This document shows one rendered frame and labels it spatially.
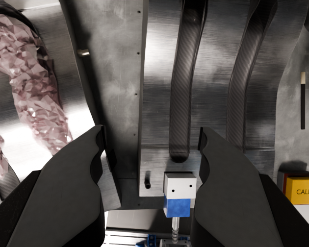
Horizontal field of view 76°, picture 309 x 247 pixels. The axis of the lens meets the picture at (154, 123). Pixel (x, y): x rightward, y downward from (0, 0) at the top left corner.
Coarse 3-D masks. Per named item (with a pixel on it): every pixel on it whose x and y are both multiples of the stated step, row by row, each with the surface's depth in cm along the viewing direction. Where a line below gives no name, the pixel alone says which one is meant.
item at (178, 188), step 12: (168, 180) 33; (180, 180) 33; (192, 180) 33; (168, 192) 33; (180, 192) 33; (192, 192) 33; (168, 204) 34; (180, 204) 35; (168, 216) 35; (180, 216) 35
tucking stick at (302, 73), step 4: (304, 72) 47; (304, 76) 48; (304, 80) 48; (304, 84) 48; (304, 88) 48; (304, 92) 48; (304, 96) 48; (304, 100) 48; (304, 104) 48; (304, 108) 48; (304, 112) 48; (304, 116) 48; (304, 120) 48; (304, 124) 48; (304, 128) 49
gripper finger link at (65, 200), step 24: (72, 144) 10; (96, 144) 10; (48, 168) 9; (72, 168) 9; (96, 168) 10; (48, 192) 7; (72, 192) 7; (96, 192) 7; (24, 216) 7; (48, 216) 7; (72, 216) 7; (96, 216) 7; (24, 240) 6; (48, 240) 6; (72, 240) 6; (96, 240) 7
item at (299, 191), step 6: (288, 180) 46; (294, 180) 45; (300, 180) 46; (306, 180) 46; (288, 186) 46; (294, 186) 45; (300, 186) 46; (306, 186) 46; (288, 192) 46; (294, 192) 46; (300, 192) 46; (306, 192) 46; (288, 198) 46; (294, 198) 46; (300, 198) 46; (306, 198) 46
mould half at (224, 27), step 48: (144, 0) 38; (240, 0) 31; (288, 0) 32; (144, 48) 34; (288, 48) 35; (144, 96) 35; (192, 96) 36; (144, 144) 35; (192, 144) 36; (144, 192) 35
